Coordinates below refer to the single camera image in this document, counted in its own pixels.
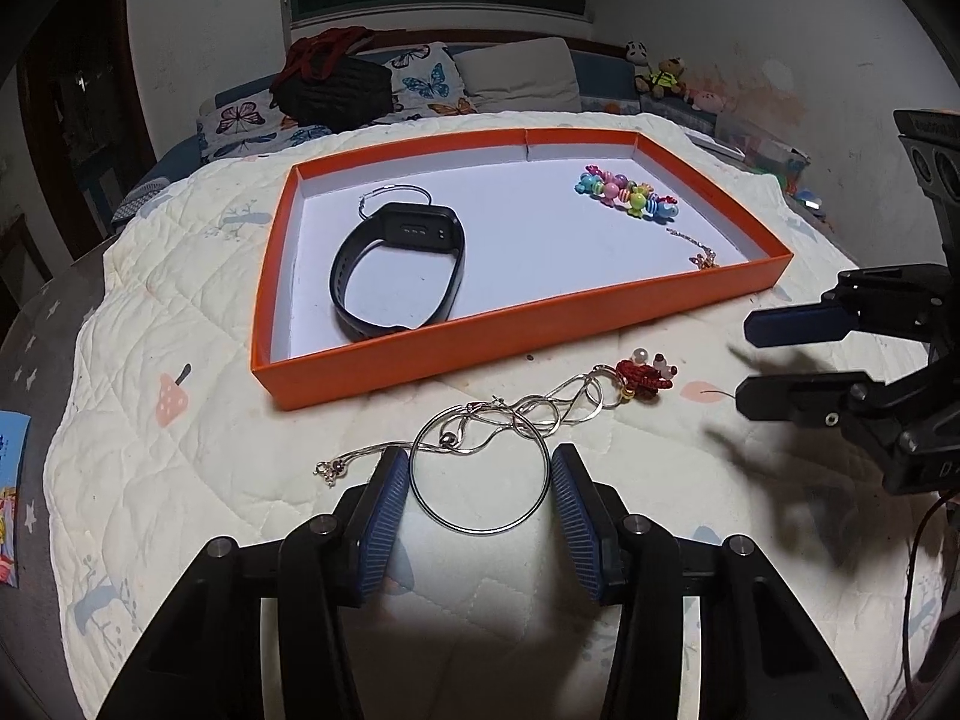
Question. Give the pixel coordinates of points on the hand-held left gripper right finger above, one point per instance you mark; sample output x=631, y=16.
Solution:
x=577, y=525

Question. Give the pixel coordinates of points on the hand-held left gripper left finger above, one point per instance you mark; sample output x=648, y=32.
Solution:
x=386, y=517

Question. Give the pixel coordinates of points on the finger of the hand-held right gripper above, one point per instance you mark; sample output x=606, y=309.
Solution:
x=787, y=324
x=780, y=399

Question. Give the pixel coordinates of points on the silver bangle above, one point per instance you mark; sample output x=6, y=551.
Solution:
x=414, y=480

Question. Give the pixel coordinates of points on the orange shallow box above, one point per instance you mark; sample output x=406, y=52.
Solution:
x=525, y=240

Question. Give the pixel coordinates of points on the clear plastic storage box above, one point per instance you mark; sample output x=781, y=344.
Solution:
x=757, y=142

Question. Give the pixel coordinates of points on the cream quilted blanket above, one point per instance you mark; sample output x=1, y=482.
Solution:
x=187, y=502

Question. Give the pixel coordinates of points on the pink plush toy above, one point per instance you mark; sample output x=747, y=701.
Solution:
x=703, y=99

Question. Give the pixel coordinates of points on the brown teddy bear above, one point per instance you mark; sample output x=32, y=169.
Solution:
x=664, y=76

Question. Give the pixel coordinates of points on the black smart wristband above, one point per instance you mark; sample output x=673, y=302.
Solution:
x=412, y=225

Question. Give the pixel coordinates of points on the panda plush toy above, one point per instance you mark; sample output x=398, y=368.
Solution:
x=636, y=52

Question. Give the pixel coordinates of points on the grey pillow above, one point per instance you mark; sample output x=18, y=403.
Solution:
x=517, y=75

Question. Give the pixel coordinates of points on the butterfly print pillow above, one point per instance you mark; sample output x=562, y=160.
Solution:
x=427, y=79
x=240, y=120

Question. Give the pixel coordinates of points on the black quilted bag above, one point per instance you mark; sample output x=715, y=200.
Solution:
x=337, y=94

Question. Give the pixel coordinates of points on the red cloth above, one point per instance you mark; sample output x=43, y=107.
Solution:
x=307, y=56

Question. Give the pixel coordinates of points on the dark wooden door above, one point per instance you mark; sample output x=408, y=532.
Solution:
x=82, y=127

